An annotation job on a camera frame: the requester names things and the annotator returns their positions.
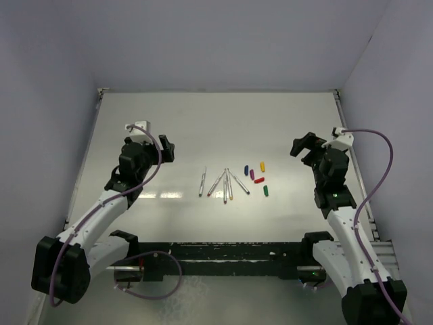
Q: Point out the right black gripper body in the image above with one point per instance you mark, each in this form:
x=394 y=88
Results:
x=316 y=170

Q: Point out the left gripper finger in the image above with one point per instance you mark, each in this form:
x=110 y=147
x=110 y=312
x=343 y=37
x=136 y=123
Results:
x=167 y=146
x=168 y=156

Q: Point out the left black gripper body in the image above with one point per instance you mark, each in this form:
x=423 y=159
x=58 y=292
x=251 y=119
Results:
x=150 y=158

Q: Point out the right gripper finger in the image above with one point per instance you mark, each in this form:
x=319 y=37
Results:
x=313 y=157
x=309 y=142

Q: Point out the green marker pen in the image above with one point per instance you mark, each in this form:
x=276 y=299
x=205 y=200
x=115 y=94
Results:
x=202 y=182

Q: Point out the red marker pen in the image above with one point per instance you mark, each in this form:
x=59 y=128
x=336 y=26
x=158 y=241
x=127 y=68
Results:
x=215 y=184

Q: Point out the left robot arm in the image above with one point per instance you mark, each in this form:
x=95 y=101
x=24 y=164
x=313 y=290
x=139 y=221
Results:
x=65 y=265

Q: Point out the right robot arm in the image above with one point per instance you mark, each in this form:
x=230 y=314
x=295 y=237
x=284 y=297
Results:
x=369 y=293

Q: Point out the purple marker pen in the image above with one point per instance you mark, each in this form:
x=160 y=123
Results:
x=225 y=190

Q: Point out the yellow marker pen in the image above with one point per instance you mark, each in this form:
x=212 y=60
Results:
x=229 y=186

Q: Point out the blue marker pen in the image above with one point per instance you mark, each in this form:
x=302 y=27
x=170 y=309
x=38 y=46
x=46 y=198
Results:
x=239 y=182

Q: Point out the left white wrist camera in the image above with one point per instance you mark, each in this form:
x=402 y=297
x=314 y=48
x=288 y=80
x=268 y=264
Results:
x=139 y=131

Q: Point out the black base frame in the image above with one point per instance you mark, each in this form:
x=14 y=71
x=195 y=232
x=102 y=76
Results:
x=152 y=261

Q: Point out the aluminium rail right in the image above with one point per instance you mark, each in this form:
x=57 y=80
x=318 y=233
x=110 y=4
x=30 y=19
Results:
x=364 y=209

